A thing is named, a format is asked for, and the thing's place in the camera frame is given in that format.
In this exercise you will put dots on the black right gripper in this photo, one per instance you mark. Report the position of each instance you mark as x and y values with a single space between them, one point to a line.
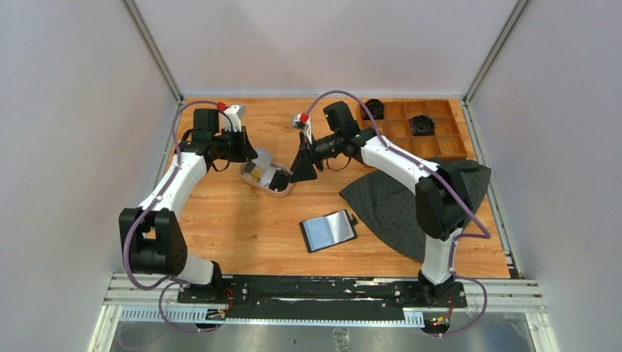
302 168

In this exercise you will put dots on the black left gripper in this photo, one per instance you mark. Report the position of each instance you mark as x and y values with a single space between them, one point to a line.
245 152

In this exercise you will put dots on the pink oval card tray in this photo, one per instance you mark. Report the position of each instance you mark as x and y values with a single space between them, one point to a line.
266 189

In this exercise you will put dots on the white credit card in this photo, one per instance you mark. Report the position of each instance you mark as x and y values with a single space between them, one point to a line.
265 159

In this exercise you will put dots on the black credit card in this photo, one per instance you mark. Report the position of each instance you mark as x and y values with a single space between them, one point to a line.
280 180

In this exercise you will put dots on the black card holder wallet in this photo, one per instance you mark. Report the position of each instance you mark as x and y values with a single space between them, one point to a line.
326 231

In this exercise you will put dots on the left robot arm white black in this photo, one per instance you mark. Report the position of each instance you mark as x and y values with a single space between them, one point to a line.
151 237

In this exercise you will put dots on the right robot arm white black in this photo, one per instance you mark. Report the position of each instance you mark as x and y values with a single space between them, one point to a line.
442 203

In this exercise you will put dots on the black rolled belt top left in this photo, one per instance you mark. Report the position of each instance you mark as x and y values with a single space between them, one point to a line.
376 108

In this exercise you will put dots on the black rolled belt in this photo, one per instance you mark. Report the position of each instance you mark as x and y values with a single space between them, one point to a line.
422 125
376 108

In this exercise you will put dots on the dark grey dotted cloth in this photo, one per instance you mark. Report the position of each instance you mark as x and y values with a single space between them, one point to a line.
388 208

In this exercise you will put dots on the black rolled belt middle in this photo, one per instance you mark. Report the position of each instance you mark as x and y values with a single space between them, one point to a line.
422 125

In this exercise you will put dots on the wooden compartment tray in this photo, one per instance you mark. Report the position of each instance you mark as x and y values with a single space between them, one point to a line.
447 143

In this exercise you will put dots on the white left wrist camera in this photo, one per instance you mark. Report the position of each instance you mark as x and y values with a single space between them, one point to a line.
234 115

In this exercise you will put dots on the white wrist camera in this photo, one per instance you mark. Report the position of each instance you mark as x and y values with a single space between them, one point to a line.
234 115
302 122

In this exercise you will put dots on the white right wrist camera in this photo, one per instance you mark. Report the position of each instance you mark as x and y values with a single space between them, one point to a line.
302 122

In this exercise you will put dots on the aluminium frame rail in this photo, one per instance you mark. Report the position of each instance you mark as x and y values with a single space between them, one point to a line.
501 315

